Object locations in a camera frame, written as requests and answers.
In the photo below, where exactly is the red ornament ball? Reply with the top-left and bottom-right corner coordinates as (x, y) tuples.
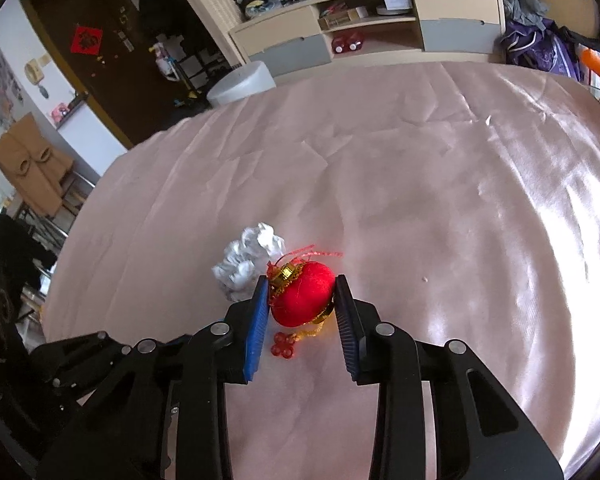
(266, 245), (341, 360)

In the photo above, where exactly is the pink satin tablecloth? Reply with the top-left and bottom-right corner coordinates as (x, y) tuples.
(43, 62), (600, 476)

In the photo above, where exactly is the tan hanging coat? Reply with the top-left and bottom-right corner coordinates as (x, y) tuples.
(0, 113), (74, 218)

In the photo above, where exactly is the white cylindrical stool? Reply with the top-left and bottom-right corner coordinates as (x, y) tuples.
(207, 61), (276, 108)

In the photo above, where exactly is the beige TV cabinet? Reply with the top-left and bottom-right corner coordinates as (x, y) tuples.
(230, 0), (505, 84)

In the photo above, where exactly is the red diamond door sign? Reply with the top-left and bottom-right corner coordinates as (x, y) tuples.
(70, 25), (104, 56)

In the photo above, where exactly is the dark wooden door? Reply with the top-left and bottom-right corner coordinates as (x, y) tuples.
(20, 0), (204, 148)

